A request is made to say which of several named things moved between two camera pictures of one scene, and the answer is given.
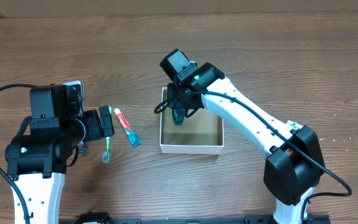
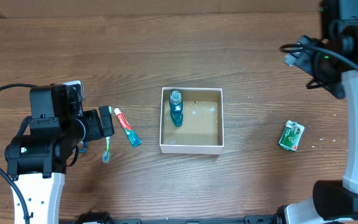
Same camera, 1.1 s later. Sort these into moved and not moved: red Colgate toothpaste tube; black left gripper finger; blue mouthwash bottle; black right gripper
Moved: black right gripper
Not moved: black left gripper finger; blue mouthwash bottle; red Colgate toothpaste tube
